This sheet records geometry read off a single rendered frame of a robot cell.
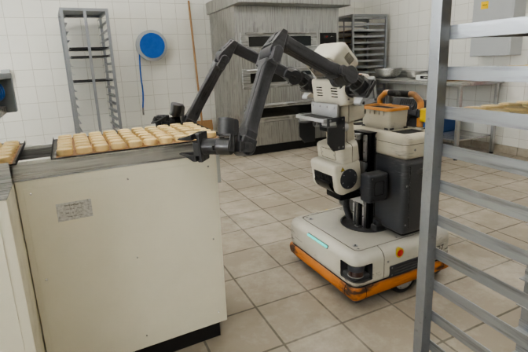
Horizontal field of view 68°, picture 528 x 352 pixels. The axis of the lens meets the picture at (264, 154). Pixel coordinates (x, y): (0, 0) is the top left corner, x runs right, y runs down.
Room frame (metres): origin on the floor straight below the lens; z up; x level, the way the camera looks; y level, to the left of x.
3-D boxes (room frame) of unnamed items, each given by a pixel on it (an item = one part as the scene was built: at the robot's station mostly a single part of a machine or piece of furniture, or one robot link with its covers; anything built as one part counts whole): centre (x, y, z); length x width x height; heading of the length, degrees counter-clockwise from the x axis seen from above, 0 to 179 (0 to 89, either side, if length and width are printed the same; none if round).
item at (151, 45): (5.43, 1.44, 1.10); 0.41 x 0.15 x 1.10; 115
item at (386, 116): (2.13, -0.66, 0.87); 0.23 x 0.15 x 0.11; 26
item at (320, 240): (2.08, -0.56, 0.16); 0.67 x 0.64 x 0.25; 116
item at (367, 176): (1.95, -0.44, 0.55); 0.28 x 0.27 x 0.25; 26
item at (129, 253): (1.52, 0.57, 0.45); 0.70 x 0.34 x 0.90; 117
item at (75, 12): (4.76, 2.01, 0.93); 0.64 x 0.51 x 1.78; 28
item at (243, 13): (5.59, -0.24, 1.00); 1.56 x 1.20 x 2.01; 115
